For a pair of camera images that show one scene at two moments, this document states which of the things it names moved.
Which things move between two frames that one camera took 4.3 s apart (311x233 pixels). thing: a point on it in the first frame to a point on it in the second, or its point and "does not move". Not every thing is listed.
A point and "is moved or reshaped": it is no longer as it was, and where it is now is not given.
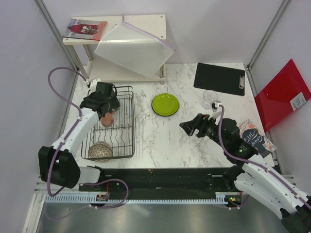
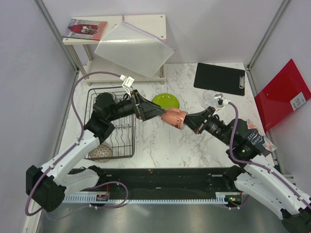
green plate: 165,104 does not move
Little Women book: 250,133 does not move
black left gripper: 113,102 to 146,109
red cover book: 85,29 does not move
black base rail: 162,180 does not move
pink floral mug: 108,119 is moved or reshaped
